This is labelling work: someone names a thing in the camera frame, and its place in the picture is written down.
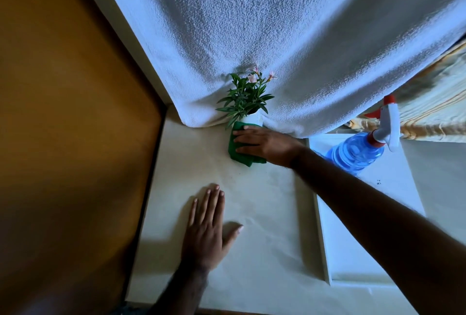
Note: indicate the person's left forearm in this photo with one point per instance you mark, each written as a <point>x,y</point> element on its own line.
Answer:
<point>180,291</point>

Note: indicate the person's left middle finger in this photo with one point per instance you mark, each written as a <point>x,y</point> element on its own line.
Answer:
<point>210,205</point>

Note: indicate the small potted flowering plant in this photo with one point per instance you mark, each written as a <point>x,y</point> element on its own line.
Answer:
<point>247,98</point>

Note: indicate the green cleaning cloth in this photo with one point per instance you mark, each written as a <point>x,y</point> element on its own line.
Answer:
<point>241,151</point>

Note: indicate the white textured towel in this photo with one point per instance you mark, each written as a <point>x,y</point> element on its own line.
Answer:
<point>291,34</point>

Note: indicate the person's left thumb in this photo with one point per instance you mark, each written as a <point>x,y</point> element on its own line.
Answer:
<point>233,236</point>

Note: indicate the person's right hand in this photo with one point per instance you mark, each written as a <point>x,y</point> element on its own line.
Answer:
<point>271,145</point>

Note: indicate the person's right forearm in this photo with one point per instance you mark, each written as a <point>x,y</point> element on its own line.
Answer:
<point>386,231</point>

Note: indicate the white tray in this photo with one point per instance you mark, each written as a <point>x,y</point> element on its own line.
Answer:
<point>349,245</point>

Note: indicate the person's left hand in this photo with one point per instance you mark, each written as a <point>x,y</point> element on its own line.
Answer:
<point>204,238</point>

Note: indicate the person's right fingers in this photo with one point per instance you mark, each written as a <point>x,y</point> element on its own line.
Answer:
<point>245,140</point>

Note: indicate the striped beige curtain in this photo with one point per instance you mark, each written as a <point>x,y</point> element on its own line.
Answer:
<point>433,107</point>

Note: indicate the blue spray bottle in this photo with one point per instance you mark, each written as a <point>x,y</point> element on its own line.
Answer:
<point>364,145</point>

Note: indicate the person's left little finger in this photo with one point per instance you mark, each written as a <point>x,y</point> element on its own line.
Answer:
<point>192,212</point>

